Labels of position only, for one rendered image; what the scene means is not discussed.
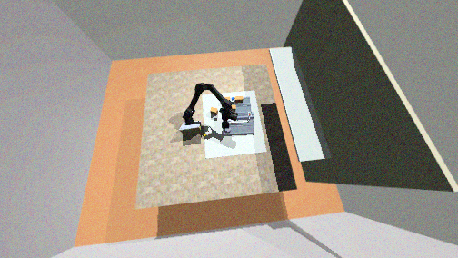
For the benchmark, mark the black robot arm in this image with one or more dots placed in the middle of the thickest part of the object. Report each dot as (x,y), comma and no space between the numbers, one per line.
(226,104)

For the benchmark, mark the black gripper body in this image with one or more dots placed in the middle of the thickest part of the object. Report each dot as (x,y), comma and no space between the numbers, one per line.
(225,125)

